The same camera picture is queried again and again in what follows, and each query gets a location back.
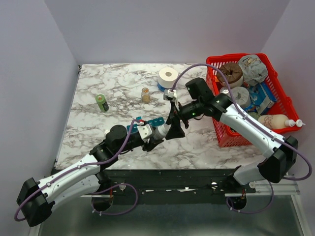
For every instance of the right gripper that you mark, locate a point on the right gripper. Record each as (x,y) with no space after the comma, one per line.
(175,131)

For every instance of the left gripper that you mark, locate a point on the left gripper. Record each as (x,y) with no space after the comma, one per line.
(152,143)

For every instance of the white pill bottle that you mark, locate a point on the white pill bottle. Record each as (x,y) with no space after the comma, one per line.
(161,131)

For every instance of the teal weekly pill organizer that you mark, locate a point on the teal weekly pill organizer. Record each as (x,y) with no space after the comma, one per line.
(153,122)

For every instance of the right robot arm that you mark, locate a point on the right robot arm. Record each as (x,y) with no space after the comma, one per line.
(278,151)

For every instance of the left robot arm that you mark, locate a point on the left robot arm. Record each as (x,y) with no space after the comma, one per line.
(37,199)

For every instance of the blue tape roll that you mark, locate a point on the blue tape roll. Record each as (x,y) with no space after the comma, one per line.
(163,88)

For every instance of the amber glass pill jar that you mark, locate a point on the amber glass pill jar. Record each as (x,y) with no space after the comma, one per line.
(145,95)

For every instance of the white toilet paper roll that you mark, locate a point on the white toilet paper roll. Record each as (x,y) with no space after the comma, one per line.
(167,77)

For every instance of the red plastic basket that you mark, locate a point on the red plastic basket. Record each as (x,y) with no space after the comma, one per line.
(271,89)

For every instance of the green pill bottle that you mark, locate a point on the green pill bottle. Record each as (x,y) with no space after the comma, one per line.
(102,103)

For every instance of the grey paper roll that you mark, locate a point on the grey paper roll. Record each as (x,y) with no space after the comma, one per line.
(242,97)

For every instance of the brown paper roll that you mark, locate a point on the brown paper roll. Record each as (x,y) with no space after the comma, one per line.
(233,73)

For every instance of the green round object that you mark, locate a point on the green round object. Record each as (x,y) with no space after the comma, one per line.
(254,115)

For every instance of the blue cardboard box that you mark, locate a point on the blue cardboard box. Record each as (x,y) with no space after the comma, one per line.
(262,97)

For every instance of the grey crumpled printed bag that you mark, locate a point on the grey crumpled printed bag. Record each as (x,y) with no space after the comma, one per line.
(254,70)

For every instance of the cream squeeze bottle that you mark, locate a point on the cream squeeze bottle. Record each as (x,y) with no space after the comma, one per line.
(279,121)

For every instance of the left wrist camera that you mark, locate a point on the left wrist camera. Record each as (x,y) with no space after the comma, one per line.
(145,131)

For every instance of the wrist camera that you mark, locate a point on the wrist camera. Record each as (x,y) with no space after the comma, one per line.
(170,95)
(145,131)

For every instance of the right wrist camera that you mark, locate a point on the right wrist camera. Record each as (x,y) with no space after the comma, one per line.
(170,95)

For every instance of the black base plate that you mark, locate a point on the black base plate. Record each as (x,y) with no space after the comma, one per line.
(102,200)

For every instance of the aluminium rail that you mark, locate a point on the aluminium rail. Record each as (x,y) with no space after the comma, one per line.
(270,189)

